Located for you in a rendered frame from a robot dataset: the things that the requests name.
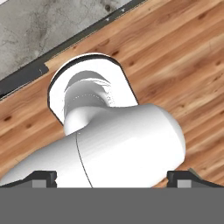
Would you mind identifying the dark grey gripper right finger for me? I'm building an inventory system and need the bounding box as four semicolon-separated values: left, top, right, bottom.
166;167;224;189

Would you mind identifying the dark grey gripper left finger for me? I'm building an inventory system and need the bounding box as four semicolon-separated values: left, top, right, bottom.
0;170;58;189

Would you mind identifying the white rounded cylinder, black rim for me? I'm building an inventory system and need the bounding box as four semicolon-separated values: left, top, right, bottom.
0;52;186;189

